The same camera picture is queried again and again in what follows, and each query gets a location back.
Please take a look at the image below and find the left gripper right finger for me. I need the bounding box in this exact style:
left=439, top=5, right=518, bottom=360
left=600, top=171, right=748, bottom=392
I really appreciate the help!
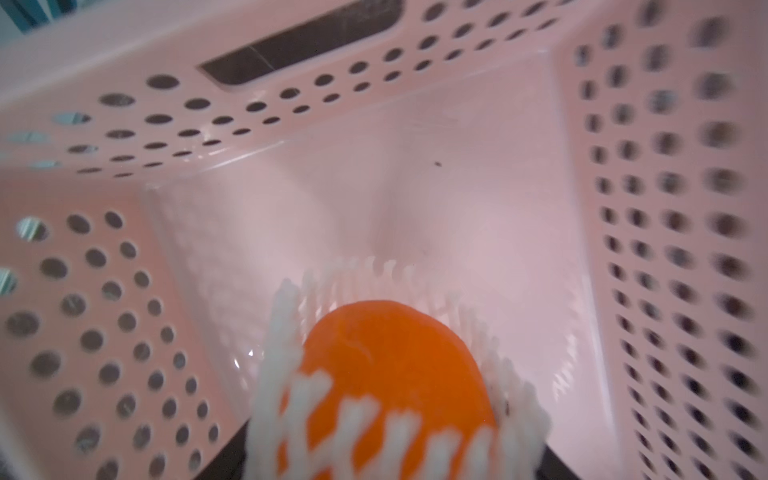
left=536, top=445, right=579, bottom=480

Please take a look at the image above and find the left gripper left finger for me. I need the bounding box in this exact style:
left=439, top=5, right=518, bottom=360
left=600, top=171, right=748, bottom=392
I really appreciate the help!
left=195, top=421, right=249, bottom=480

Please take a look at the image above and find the pink plastic basket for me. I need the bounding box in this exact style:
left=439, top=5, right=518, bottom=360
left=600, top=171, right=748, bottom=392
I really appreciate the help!
left=1, top=1, right=767, bottom=479

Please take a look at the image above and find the netted orange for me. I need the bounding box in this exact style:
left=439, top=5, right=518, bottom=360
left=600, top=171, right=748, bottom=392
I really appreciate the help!
left=260, top=300, right=498, bottom=479

